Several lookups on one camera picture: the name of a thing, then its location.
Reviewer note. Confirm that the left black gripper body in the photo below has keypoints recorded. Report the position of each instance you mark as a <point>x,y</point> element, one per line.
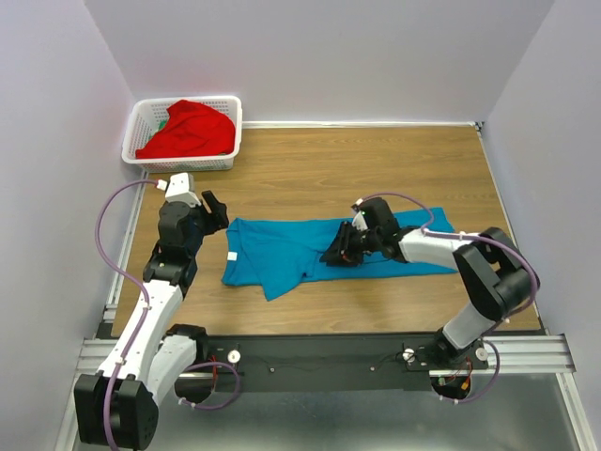
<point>202,219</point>

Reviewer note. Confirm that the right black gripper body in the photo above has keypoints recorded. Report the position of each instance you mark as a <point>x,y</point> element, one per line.
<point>353,242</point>

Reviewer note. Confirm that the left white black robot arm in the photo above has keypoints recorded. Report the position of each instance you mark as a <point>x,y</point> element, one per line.
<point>118,405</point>

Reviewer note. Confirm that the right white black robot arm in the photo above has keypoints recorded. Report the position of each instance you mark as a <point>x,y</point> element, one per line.
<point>497,278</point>

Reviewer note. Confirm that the red t shirt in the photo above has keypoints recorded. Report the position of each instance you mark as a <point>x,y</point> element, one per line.
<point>192,129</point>

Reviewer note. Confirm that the white plastic basket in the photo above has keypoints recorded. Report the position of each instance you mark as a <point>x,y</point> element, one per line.
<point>145,120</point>

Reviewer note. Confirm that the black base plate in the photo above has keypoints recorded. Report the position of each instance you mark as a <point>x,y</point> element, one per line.
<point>327,362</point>

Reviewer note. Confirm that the aluminium frame rail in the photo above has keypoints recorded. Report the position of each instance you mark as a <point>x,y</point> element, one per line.
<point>539,355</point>

